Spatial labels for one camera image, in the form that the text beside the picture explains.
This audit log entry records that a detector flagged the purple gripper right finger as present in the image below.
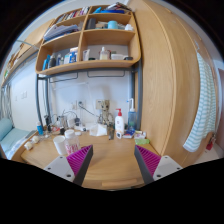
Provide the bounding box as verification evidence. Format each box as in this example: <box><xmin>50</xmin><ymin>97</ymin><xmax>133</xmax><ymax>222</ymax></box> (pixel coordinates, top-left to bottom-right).
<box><xmin>134</xmin><ymin>145</ymin><xmax>182</xmax><ymax>184</ymax></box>

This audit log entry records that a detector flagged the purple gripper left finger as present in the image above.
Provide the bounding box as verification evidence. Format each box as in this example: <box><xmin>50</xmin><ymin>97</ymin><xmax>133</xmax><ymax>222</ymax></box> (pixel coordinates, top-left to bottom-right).
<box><xmin>44</xmin><ymin>145</ymin><xmax>93</xmax><ymax>186</ymax></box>

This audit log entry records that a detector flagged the clear plastic water bottle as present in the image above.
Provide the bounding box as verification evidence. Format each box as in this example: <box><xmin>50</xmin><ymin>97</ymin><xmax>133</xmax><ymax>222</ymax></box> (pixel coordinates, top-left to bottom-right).
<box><xmin>65</xmin><ymin>129</ymin><xmax>81</xmax><ymax>155</ymax></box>

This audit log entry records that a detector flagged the green packet on desk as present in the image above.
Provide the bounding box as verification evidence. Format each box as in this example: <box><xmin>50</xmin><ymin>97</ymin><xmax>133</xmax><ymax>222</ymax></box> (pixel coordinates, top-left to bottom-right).
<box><xmin>135</xmin><ymin>139</ymin><xmax>150</xmax><ymax>145</ymax></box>

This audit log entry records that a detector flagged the white paper cup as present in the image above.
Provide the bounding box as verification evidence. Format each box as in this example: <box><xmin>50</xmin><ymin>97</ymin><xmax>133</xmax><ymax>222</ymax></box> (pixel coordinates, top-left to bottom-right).
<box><xmin>53</xmin><ymin>136</ymin><xmax>67</xmax><ymax>155</ymax></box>

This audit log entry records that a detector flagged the white crumpled tissue pack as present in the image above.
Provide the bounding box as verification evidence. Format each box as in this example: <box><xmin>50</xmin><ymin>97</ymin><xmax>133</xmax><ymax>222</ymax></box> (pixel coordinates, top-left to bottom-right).
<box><xmin>89</xmin><ymin>124</ymin><xmax>107</xmax><ymax>137</ymax></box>

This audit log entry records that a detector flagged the small blue bottle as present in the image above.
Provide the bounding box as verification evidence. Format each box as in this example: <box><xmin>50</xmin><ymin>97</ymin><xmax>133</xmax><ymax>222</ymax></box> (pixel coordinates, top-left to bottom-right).
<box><xmin>36</xmin><ymin>121</ymin><xmax>44</xmax><ymax>135</ymax></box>

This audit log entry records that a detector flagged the white tape roll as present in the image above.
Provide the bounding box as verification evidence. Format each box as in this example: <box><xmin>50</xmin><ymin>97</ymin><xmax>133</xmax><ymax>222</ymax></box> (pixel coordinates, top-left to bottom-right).
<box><xmin>24</xmin><ymin>141</ymin><xmax>33</xmax><ymax>150</ymax></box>

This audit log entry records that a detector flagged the blue pump soap bottle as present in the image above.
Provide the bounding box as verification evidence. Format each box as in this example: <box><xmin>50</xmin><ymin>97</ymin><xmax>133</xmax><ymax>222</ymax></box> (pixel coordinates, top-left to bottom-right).
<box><xmin>128</xmin><ymin>98</ymin><xmax>136</xmax><ymax>130</ymax></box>

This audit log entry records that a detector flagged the white red pump bottle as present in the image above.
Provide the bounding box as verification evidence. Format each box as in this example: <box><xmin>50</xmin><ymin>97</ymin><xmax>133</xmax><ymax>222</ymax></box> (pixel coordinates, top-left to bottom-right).
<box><xmin>115</xmin><ymin>109</ymin><xmax>124</xmax><ymax>134</ymax></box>

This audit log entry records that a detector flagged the small wooden Groot figure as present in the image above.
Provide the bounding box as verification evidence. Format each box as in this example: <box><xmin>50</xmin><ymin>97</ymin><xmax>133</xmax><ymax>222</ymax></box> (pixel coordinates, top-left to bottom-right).
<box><xmin>98</xmin><ymin>100</ymin><xmax>113</xmax><ymax>126</ymax></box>

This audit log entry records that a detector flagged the red hanging object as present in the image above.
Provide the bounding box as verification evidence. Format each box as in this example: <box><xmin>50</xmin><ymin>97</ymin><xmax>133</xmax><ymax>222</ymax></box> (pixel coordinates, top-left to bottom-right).
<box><xmin>206</xmin><ymin>134</ymin><xmax>216</xmax><ymax>150</ymax></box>

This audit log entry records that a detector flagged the striped green white towel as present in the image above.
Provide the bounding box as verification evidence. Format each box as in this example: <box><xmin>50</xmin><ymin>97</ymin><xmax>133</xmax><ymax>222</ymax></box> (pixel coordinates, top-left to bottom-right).
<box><xmin>183</xmin><ymin>54</ymin><xmax>216</xmax><ymax>152</ymax></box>

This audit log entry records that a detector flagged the light blue bed mattress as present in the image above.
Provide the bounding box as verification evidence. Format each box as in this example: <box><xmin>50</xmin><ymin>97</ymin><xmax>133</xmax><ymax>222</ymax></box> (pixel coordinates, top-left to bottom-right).
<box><xmin>0</xmin><ymin>118</ymin><xmax>36</xmax><ymax>161</ymax></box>

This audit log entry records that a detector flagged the tall wooden wardrobe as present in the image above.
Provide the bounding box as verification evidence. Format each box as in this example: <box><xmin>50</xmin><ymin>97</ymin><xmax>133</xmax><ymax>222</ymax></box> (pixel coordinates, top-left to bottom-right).
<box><xmin>129</xmin><ymin>0</ymin><xmax>211</xmax><ymax>167</ymax></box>

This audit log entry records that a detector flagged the white bottle on shelf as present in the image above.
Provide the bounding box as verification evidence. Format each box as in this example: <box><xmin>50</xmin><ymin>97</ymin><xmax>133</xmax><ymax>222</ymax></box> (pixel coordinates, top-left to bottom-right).
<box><xmin>99</xmin><ymin>48</ymin><xmax>109</xmax><ymax>60</ymax></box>

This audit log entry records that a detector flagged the teal cup on shelf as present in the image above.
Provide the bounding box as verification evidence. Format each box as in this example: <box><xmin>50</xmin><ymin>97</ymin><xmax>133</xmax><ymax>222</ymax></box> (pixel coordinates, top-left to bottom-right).
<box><xmin>108</xmin><ymin>21</ymin><xmax>118</xmax><ymax>29</ymax></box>

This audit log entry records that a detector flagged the wooden wall shelf unit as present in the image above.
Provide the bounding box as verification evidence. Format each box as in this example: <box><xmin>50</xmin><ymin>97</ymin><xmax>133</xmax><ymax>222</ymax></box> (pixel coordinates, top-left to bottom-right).
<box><xmin>35</xmin><ymin>5</ymin><xmax>141</xmax><ymax>75</ymax></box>

